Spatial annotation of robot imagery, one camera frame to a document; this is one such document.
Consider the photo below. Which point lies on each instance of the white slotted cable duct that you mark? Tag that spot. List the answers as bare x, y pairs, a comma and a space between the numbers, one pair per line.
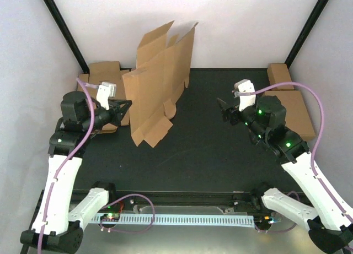
245, 221

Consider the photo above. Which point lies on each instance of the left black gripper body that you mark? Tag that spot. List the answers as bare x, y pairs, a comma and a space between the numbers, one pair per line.
116, 110

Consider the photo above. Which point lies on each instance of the large folded cardboard box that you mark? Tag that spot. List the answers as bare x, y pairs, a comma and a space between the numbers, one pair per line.
297, 116

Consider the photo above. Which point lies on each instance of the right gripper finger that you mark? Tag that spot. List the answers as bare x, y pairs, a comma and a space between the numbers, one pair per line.
235, 93
224, 108

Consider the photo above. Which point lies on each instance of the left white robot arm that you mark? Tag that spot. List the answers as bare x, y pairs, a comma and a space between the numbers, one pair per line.
56, 227

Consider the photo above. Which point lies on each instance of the left black frame post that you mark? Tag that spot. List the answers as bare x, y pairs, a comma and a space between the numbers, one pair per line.
62, 26

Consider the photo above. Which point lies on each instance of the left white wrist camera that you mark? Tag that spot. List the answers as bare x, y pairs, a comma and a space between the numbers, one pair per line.
105, 91

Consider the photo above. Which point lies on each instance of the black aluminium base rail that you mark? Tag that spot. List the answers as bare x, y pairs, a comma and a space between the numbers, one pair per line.
240, 201

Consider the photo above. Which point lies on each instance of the right black frame post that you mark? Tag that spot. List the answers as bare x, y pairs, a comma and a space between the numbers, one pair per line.
306, 30

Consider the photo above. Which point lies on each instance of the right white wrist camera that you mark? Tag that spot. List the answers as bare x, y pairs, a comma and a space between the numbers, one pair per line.
245, 87

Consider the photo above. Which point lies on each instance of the black frame post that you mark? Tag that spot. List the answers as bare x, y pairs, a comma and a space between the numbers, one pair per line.
62, 26
306, 30

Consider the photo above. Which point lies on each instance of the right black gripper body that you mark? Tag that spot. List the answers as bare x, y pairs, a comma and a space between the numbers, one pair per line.
232, 112

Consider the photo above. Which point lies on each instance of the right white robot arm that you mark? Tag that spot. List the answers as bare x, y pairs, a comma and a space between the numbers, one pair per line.
328, 219

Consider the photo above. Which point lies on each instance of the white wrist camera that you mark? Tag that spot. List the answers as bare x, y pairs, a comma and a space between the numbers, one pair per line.
245, 87
105, 91

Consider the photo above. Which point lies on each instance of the flat cardboard blank stack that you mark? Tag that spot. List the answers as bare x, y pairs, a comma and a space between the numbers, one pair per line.
108, 71

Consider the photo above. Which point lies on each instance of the small folded cardboard box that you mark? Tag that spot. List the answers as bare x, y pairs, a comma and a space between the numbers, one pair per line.
278, 73

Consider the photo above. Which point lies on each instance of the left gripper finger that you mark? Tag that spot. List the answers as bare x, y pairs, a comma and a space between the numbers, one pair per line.
120, 102
122, 111

